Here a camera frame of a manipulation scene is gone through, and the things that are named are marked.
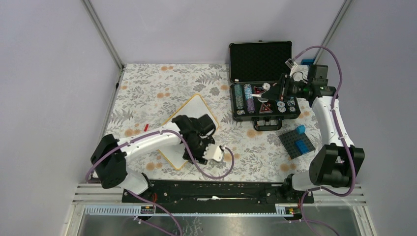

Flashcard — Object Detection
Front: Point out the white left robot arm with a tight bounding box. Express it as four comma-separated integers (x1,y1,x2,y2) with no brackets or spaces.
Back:
88,114,224,202

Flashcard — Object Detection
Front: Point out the black poker chip case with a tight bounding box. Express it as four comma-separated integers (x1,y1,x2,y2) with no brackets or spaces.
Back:
228,41,300,131

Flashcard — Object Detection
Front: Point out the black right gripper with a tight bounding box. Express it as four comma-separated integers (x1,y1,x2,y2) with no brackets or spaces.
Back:
261,74,310,102

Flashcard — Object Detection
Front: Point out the floral patterned table mat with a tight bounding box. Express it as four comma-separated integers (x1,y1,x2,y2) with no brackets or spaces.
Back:
106,64,322,182

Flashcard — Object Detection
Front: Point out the green poker chip stack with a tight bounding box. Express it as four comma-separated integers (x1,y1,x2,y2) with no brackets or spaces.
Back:
234,84,244,110

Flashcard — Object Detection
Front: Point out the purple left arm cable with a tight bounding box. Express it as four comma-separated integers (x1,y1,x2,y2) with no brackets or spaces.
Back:
85,129,235,236

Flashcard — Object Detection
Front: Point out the aluminium frame rail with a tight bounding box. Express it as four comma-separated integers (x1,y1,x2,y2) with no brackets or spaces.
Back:
73,184,369,217

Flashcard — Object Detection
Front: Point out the yellow framed whiteboard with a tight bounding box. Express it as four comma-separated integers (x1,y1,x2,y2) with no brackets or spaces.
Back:
159,94,219,171

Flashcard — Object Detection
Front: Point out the grey lego baseplate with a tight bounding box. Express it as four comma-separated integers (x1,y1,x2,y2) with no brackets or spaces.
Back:
278,130,316,159

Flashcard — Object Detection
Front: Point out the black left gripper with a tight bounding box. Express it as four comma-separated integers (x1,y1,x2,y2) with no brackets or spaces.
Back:
183,138,215,164

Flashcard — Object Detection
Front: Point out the small blue lego cube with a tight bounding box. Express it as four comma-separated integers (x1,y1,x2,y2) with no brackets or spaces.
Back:
296,125,306,135

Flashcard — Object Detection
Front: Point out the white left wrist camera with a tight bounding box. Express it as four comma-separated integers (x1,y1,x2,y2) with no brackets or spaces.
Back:
204,144,224,162

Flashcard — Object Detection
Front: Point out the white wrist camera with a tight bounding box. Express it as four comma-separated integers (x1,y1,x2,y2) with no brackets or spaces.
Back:
204,144,224,162
285,59,309,81

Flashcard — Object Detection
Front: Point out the blue box in corner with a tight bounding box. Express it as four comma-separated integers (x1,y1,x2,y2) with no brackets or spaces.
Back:
300,59,315,66

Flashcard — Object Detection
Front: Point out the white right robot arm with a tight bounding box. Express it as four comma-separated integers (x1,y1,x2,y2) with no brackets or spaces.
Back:
261,65,365,203

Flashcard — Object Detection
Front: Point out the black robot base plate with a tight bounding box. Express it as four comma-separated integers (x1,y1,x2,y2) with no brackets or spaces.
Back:
140,179,314,214

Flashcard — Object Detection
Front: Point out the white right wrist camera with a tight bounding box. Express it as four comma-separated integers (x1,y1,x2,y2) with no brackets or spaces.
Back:
285,59,309,81

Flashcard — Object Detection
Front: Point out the blue purple poker chip stack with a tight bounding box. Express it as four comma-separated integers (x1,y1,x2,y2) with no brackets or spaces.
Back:
244,84,255,114

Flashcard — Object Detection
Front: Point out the blue lego brick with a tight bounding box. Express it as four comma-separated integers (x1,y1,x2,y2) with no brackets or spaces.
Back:
295,140,310,155

